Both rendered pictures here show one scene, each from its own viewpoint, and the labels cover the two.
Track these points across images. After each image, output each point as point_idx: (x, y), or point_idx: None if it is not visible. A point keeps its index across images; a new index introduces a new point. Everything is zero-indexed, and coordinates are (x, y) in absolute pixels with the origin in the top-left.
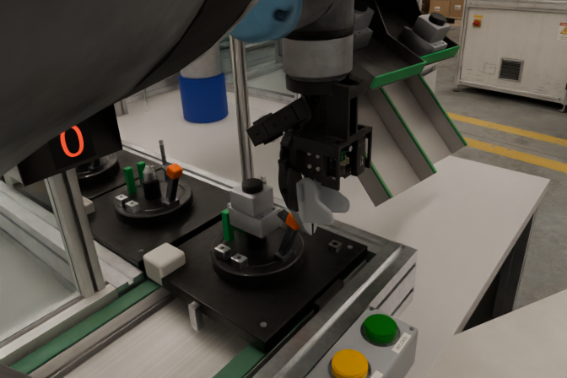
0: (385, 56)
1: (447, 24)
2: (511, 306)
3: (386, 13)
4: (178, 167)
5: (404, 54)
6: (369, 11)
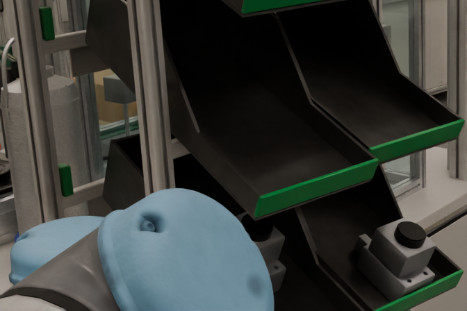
0: (310, 309)
1: (430, 241)
2: None
3: (337, 197)
4: None
5: (346, 307)
6: (274, 239)
